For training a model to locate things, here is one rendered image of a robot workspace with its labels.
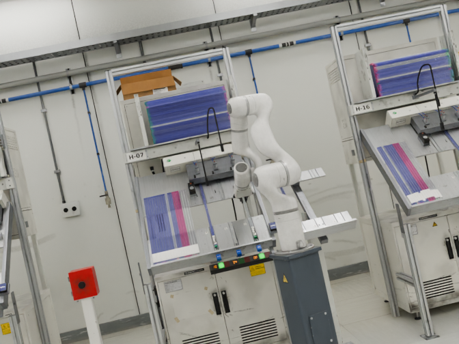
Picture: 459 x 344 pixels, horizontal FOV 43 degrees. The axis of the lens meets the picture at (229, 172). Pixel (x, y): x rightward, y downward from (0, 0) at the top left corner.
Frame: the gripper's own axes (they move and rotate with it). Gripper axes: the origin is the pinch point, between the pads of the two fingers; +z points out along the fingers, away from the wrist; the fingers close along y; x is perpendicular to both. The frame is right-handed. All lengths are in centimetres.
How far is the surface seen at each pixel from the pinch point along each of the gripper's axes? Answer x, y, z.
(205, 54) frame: -92, 1, -29
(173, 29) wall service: -205, 11, 43
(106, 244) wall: -82, 107, 153
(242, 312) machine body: 50, 14, 44
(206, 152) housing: -38.5, 13.8, -0.3
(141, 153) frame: -47, 53, -3
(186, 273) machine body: 25, 41, 26
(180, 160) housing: -36.2, 30.4, -0.8
